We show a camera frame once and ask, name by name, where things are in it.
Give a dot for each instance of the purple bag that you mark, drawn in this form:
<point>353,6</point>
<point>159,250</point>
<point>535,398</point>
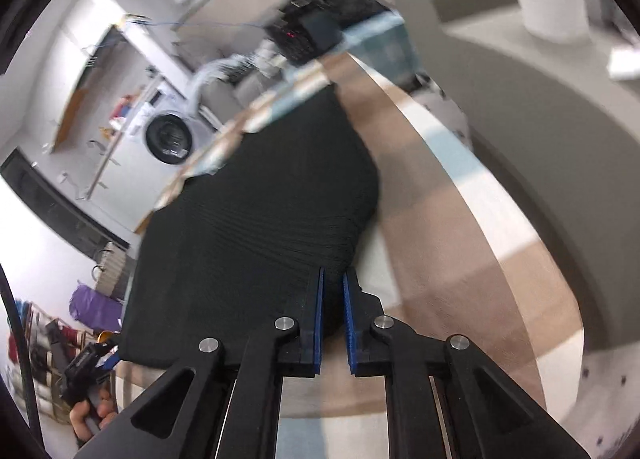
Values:
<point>95,309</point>

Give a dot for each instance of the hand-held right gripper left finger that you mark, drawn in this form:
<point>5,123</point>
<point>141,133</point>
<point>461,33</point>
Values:
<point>319,319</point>

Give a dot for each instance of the dark door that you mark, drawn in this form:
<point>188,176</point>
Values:
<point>55,204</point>

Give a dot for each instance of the white kitchen counter cabinet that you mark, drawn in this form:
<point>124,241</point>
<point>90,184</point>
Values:
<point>120,149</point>

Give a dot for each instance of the woven laundry basket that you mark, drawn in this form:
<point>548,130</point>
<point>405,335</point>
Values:
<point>111,271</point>

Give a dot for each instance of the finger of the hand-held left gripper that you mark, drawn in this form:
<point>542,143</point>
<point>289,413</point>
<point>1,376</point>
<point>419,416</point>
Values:
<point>109,361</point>

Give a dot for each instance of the orange bowl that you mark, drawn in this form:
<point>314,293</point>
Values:
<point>104,336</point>

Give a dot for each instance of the large beige cabinet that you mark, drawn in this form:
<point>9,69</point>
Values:
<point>550,104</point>

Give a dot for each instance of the light grey garment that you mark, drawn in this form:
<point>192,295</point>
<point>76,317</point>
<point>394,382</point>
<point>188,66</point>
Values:
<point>207,76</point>

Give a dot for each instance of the grey sofa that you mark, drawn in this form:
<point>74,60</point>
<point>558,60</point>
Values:
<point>245,89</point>

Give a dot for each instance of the black jacket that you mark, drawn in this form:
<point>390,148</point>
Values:
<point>350,1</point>

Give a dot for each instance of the black knit sweater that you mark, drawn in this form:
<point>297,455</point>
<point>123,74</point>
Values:
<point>260,199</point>

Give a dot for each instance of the person's left hand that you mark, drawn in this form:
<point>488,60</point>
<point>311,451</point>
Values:
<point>82,419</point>

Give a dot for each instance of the black electric pressure cooker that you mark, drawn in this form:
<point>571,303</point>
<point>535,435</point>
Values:
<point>300,39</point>

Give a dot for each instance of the metal shoe rack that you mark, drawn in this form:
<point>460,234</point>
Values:
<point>42,364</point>

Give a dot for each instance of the white wall cabinets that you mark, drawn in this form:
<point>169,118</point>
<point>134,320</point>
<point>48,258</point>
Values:
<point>85,89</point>

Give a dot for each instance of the white washing machine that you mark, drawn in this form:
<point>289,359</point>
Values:
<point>170,136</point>

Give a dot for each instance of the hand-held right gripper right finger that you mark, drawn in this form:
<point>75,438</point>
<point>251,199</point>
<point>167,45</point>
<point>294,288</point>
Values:
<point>349,324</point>

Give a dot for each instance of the white paper sheet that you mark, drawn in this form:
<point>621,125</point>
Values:
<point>625,64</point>

